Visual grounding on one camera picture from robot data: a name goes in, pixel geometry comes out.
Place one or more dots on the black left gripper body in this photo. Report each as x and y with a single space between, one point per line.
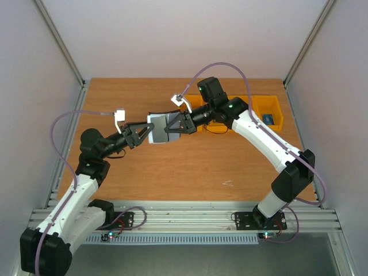
131 141

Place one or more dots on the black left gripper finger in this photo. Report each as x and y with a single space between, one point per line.
133 125
142 133

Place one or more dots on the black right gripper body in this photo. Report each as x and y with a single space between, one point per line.
187 122

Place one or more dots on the black leather card holder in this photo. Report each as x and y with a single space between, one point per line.
160 120

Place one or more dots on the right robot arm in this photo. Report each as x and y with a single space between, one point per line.
294 166

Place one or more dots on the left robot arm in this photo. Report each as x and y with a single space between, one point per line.
48 249

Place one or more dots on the blue card in bin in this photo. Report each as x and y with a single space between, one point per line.
268 119

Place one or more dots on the yellow bin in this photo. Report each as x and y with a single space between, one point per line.
195 101
213 127
243 97
269 104

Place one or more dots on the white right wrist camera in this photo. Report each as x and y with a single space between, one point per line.
179 100

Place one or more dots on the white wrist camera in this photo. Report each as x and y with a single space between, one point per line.
119 116
179 100

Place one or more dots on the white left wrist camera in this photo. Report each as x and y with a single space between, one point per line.
119 116

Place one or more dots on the aluminium frame post left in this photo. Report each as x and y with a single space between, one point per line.
45 15

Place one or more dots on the aluminium frame post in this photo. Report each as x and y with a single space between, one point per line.
310 39
45 15

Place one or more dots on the aluminium rail base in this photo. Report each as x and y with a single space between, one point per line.
215 216

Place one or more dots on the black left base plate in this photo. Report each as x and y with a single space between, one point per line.
124 221

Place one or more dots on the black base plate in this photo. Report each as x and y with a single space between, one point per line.
124 221
244 221

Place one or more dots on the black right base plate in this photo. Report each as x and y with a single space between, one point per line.
244 221

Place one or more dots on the grey slotted cable duct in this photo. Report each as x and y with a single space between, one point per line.
158 239

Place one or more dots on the aluminium frame post right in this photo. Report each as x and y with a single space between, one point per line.
310 39

